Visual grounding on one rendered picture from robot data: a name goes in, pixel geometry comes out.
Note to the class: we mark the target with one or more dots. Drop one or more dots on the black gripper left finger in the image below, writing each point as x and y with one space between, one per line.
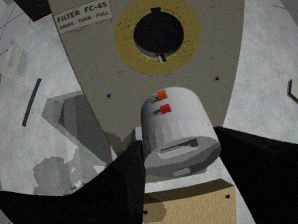
115 196

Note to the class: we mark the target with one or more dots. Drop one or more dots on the beige service panel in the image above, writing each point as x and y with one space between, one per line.
122 51

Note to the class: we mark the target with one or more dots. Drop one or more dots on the grey cylindrical cartridge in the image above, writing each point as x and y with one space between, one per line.
178 137

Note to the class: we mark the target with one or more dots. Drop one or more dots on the dark grey flat bar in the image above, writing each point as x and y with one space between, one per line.
31 101

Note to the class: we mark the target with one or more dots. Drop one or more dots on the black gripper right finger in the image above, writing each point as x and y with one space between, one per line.
265 172

